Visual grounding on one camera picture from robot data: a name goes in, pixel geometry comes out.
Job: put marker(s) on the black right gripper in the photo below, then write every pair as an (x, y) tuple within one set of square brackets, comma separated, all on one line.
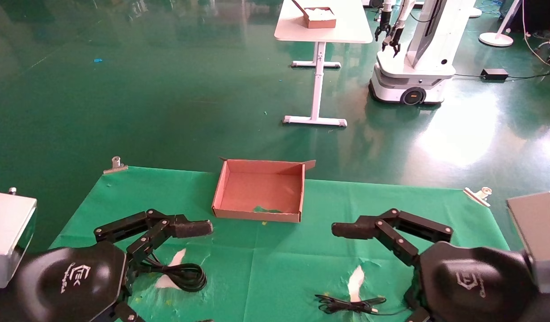
[(476, 286)]

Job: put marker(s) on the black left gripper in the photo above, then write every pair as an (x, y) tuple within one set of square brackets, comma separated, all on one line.
[(69, 286)]

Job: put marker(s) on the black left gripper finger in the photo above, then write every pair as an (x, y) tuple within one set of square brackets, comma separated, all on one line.
[(190, 228)]

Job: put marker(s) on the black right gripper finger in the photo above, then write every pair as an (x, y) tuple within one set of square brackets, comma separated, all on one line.
[(353, 229)]

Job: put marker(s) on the slim white robot arm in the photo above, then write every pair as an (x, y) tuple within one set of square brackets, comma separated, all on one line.
[(407, 11), (387, 9)]

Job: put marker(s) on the open brown cardboard box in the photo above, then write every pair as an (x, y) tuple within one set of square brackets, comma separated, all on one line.
[(261, 190)]

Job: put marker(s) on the small cardboard box white contents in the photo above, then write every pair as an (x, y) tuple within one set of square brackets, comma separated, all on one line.
[(322, 18)]

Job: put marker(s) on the green table cloth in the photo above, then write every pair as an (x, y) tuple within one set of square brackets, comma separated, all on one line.
[(275, 268)]

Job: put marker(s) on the metal cloth clip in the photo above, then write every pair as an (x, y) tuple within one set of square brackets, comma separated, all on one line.
[(116, 165), (478, 196)]

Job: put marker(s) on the white wheeled robot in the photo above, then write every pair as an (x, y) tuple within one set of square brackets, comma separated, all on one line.
[(418, 78)]

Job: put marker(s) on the small black robot claw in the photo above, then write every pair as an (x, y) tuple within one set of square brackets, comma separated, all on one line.
[(393, 42), (382, 32)]

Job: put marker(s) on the white adjustable table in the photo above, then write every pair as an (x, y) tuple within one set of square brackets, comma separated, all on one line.
[(324, 33)]

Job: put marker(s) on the black floor power brick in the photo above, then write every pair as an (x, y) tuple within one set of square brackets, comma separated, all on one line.
[(494, 74)]

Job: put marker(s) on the white round-base floor stand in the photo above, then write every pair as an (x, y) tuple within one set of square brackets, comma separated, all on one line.
[(496, 39)]

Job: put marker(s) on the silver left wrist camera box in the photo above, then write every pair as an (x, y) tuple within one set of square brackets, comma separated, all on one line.
[(9, 237)]

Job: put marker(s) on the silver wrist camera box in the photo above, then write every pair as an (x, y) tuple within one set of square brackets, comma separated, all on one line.
[(9, 237), (539, 237)]

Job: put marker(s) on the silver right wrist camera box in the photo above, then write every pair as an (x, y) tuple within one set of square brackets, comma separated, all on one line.
[(539, 237)]

